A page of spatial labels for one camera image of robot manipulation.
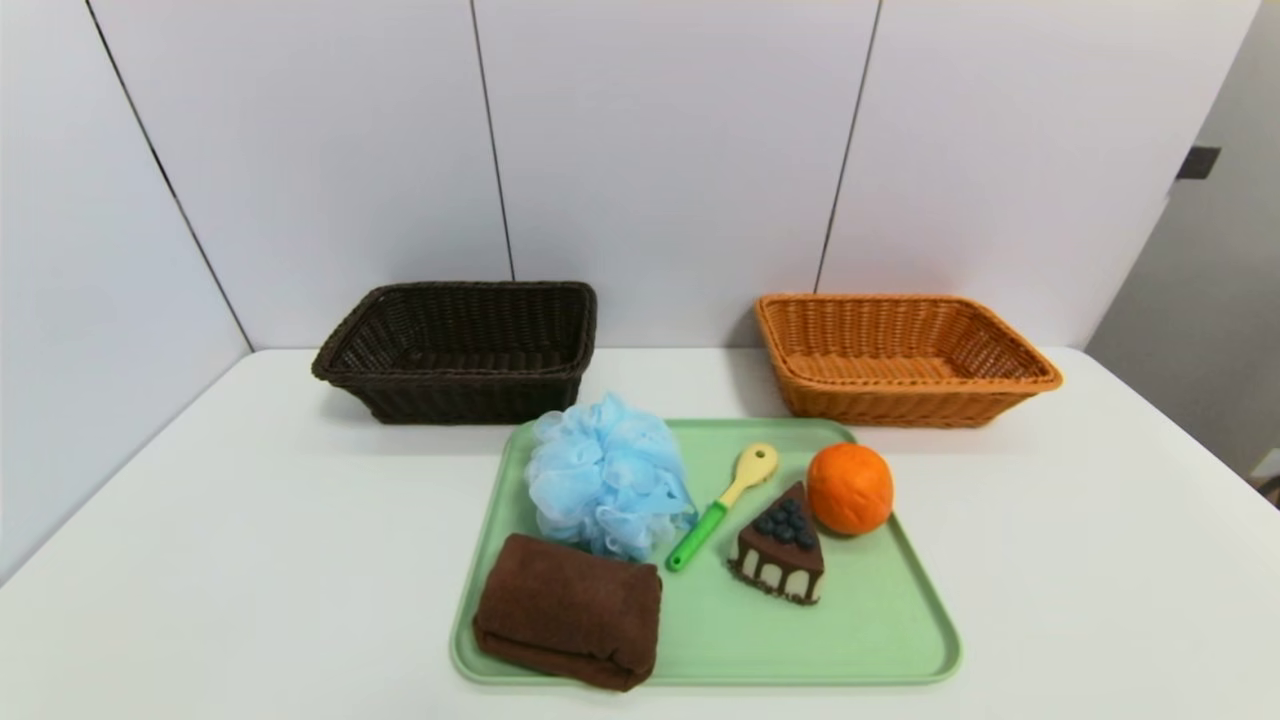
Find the light blue bath pouf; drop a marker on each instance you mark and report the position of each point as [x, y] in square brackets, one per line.
[605, 480]

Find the dark brown wicker basket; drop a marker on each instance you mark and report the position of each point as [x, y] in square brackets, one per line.
[460, 400]

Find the brown towel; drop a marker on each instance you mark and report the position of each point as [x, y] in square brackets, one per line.
[570, 610]

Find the orange wicker basket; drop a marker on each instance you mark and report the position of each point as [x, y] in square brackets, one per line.
[900, 405]

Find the orange fruit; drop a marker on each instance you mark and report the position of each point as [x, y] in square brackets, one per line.
[850, 488]

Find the chocolate blueberry cake slice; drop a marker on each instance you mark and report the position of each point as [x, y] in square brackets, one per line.
[785, 555]

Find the light green plastic tray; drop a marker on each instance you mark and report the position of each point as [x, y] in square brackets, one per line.
[720, 630]

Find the dark wall bracket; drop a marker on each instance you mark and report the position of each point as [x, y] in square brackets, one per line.
[1197, 162]

